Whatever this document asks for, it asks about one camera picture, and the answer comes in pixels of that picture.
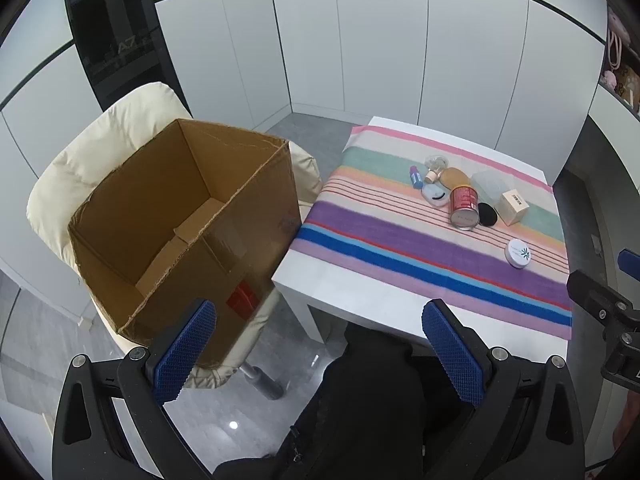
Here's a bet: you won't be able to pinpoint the translucent plastic container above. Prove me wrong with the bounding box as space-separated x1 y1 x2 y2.
470 170 508 206

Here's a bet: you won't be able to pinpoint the white and blue eyelash case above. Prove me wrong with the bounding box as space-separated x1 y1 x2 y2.
421 182 449 207

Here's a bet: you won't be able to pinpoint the cream padded armchair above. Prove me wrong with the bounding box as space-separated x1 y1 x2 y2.
26 81 323 402

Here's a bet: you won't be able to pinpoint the small beige carton box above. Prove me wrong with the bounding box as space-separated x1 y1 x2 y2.
496 188 530 226

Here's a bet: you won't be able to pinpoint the brown plush toy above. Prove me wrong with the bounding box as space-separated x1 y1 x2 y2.
600 67 640 108

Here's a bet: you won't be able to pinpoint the red metal can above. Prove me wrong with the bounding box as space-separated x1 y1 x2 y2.
449 185 479 231

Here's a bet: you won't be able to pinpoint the person's legs in black trousers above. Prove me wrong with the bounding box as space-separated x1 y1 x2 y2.
215 322 466 480

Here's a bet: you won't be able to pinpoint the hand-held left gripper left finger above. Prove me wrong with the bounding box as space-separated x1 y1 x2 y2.
52 299 221 480

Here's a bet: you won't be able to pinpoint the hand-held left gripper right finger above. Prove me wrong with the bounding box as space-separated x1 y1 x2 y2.
415 299 586 480

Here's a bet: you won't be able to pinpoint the foundation bottle with pink cap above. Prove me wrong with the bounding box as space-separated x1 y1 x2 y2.
426 166 471 190

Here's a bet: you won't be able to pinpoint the black glass cabinet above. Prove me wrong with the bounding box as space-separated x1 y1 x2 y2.
62 0 193 113

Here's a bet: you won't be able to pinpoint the open wall shelf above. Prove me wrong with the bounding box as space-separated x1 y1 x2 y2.
597 5 640 121

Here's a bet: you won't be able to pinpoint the brown cardboard box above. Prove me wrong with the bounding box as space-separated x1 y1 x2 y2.
67 118 301 367

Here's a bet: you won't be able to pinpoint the striped multicolour cloth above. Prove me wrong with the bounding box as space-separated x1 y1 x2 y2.
291 125 573 342

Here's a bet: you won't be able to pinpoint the striped colourful tablecloth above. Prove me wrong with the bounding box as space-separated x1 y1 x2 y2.
271 116 573 356

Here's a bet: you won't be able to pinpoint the white round cream jar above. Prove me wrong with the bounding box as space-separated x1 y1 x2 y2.
504 238 532 269

